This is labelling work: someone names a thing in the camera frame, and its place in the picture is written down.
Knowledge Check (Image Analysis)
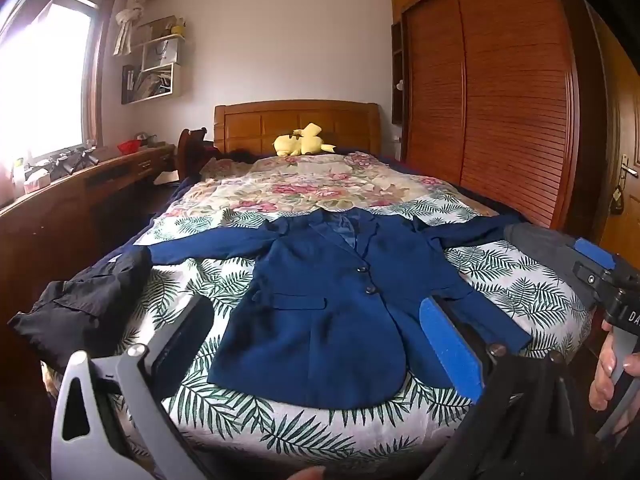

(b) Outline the floral quilt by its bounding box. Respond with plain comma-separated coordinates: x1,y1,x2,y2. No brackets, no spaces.
160,152,451,218

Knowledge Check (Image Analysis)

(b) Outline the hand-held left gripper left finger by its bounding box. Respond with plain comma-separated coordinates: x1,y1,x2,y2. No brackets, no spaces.
50,294,217,480

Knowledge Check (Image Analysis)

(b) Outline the wooden chair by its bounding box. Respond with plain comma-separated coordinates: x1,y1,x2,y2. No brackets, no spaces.
177,127,208,181

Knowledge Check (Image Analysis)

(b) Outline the leaf print bed sheet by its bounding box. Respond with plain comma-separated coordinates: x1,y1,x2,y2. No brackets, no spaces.
47,200,596,466

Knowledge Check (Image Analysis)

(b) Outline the grey garment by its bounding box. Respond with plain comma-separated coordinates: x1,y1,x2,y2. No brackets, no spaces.
502,222,606,311

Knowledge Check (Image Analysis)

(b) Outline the navy blue suit jacket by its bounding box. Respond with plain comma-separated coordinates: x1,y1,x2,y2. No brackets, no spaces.
147,207,533,411

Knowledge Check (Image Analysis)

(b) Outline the metal tripod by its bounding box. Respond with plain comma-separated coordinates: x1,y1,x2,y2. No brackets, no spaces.
25,147,101,181

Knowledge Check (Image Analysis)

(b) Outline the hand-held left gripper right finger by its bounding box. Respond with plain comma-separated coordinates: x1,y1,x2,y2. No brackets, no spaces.
419,296,588,480

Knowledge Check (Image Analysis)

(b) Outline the wooden desk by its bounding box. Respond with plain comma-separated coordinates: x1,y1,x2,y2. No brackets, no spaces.
0,144,178,341

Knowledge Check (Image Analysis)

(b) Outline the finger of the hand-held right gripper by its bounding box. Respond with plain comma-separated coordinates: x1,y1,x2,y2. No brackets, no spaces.
571,237,626,306

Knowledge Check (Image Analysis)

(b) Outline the yellow plush toy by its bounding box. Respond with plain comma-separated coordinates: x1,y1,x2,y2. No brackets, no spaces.
272,122,337,157

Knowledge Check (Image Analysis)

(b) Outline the window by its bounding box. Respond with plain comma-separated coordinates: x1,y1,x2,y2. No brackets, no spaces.
0,0,108,161

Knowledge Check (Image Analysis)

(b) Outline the white wall shelf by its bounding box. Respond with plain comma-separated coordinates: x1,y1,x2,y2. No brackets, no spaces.
120,15,188,106

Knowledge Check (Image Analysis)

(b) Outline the wooden door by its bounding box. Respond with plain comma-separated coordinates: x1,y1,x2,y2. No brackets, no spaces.
597,25,640,261

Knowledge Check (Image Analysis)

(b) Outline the person's right hand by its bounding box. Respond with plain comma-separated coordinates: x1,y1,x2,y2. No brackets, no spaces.
589,321,640,412

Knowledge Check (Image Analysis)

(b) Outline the wooden wardrobe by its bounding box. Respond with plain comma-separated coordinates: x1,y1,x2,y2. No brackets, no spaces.
390,0,601,231

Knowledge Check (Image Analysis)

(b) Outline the black garment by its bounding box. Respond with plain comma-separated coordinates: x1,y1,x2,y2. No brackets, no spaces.
7,247,153,381

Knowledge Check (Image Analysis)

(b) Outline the tied cream curtain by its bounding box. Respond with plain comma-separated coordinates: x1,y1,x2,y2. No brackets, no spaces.
112,0,156,57

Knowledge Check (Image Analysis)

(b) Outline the dark cloth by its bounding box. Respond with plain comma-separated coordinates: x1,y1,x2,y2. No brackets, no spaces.
200,145,261,166

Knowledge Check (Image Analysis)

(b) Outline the wooden headboard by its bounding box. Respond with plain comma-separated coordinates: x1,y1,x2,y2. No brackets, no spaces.
214,100,382,158

